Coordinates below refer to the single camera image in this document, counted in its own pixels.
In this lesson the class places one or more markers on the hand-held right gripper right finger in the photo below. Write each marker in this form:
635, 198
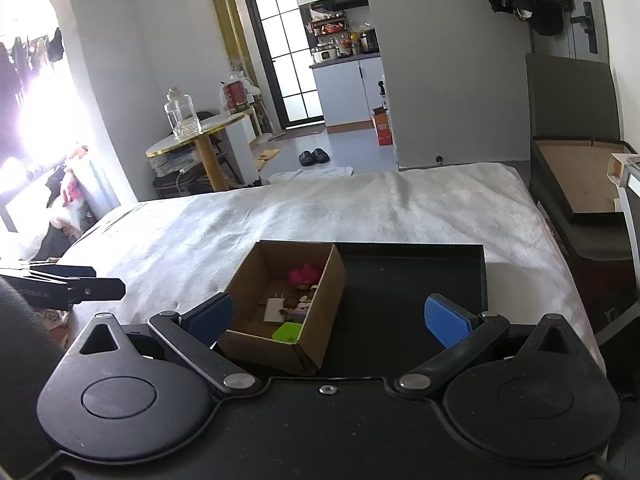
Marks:
447, 320

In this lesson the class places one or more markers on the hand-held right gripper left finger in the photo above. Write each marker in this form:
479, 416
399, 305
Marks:
212, 317

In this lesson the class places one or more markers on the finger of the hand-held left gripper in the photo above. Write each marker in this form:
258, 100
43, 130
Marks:
95, 291
75, 271

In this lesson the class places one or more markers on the black tray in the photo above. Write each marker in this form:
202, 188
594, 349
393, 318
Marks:
390, 300

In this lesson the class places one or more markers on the white charger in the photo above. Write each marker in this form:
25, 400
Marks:
274, 310

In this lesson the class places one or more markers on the pink dinosaur toy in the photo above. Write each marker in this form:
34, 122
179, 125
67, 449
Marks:
302, 275

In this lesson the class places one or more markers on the cardboard box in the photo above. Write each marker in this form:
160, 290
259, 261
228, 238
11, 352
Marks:
325, 305

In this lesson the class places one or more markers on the green plastic piece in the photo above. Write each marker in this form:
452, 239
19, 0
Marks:
287, 332

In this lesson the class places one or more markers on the pink white cloth pile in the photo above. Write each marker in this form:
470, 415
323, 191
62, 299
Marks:
70, 190

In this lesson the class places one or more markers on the white blanket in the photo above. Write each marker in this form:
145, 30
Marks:
200, 230

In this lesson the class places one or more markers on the round gold table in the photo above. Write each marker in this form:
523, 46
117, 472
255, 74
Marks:
210, 165

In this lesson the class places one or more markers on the yellow slipper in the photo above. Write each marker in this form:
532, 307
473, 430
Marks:
262, 162
272, 153

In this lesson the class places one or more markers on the black slipper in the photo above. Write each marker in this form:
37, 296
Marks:
306, 158
321, 155

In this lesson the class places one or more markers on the glass jar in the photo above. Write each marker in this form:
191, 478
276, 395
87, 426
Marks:
182, 115

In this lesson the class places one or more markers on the orange box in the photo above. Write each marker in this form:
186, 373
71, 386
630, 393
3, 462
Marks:
382, 130

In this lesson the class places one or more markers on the white floor stand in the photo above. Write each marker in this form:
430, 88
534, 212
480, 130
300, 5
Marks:
262, 120

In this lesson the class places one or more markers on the hanging laundry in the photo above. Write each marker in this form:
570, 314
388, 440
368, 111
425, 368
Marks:
30, 60

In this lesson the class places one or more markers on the red canister in plastic bag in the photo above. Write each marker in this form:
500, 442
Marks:
235, 97

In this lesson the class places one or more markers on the black spray bottle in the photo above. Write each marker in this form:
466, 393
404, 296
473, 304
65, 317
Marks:
383, 87

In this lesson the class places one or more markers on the white kitchen cabinet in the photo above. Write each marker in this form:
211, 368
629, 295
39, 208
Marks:
340, 90

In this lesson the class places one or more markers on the dark storage bench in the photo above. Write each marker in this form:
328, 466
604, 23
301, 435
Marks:
570, 95

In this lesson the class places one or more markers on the black framed glass door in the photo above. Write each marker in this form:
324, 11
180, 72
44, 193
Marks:
250, 60

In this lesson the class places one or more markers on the black cooker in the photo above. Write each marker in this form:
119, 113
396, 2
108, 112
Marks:
369, 42

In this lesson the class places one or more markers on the yellow bottle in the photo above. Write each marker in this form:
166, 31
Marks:
356, 44

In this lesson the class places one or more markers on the kitchen spice rack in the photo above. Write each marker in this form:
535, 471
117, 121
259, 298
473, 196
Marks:
327, 22

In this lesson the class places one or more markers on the range hood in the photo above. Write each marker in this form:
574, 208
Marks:
335, 1

